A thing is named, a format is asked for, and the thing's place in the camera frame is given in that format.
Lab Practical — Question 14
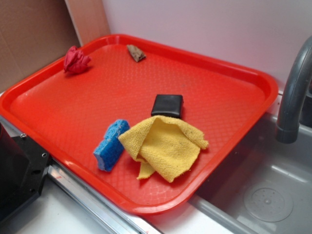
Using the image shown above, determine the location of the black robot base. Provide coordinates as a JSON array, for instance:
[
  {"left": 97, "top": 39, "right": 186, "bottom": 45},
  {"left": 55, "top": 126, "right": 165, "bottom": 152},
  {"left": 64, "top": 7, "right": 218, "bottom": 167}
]
[{"left": 0, "top": 125, "right": 51, "bottom": 224}]

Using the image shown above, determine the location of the black square block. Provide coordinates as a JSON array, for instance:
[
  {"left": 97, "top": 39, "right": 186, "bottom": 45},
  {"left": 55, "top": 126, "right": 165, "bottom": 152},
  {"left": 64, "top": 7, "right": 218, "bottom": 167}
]
[{"left": 151, "top": 94, "right": 184, "bottom": 119}]

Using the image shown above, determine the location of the yellow cloth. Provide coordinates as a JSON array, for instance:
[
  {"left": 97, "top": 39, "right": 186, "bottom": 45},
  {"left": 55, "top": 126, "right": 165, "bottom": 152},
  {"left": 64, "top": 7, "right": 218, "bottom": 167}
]
[{"left": 118, "top": 116, "right": 209, "bottom": 183}]

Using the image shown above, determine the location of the blue sponge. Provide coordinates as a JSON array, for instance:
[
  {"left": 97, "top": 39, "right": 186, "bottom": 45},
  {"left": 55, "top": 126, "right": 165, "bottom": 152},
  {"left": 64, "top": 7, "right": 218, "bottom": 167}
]
[{"left": 93, "top": 119, "right": 130, "bottom": 172}]

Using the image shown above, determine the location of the brown wood chip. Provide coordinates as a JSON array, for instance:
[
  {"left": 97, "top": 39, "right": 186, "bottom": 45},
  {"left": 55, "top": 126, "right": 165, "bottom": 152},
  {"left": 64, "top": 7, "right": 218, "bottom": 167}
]
[{"left": 127, "top": 44, "right": 146, "bottom": 62}]

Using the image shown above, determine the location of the red plastic tray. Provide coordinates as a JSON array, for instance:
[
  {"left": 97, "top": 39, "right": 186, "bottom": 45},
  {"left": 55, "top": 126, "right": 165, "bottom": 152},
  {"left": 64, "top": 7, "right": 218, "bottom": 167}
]
[{"left": 0, "top": 35, "right": 278, "bottom": 215}]

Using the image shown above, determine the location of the grey sink basin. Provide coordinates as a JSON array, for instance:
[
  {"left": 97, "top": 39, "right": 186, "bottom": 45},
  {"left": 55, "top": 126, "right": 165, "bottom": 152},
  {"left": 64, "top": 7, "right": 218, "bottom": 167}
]
[{"left": 190, "top": 114, "right": 312, "bottom": 234}]

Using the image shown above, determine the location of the grey faucet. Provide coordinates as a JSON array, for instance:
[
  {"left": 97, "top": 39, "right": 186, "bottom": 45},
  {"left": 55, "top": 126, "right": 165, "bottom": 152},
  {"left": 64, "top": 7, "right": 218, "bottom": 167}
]
[{"left": 275, "top": 37, "right": 312, "bottom": 144}]

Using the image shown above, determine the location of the cardboard panel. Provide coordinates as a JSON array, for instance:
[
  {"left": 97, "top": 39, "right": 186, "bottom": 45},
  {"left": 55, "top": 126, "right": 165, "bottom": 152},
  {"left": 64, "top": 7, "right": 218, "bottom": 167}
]
[{"left": 0, "top": 0, "right": 110, "bottom": 91}]

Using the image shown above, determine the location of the metal rail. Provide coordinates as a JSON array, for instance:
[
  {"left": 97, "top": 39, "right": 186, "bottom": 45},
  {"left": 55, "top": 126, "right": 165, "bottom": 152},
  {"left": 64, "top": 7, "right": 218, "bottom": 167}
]
[{"left": 0, "top": 114, "right": 156, "bottom": 234}]

